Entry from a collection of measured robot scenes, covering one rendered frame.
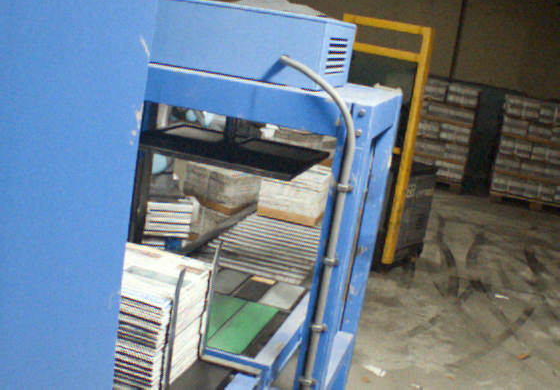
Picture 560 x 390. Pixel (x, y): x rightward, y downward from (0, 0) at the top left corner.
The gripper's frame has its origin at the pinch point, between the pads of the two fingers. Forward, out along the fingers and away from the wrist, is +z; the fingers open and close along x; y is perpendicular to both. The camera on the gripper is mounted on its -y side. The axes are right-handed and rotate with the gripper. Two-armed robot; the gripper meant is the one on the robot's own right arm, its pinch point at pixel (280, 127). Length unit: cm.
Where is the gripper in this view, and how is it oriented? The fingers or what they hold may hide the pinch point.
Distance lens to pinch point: 361.9
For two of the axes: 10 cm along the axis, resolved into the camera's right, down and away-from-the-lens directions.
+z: 9.8, 1.8, -0.8
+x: -1.0, 0.5, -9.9
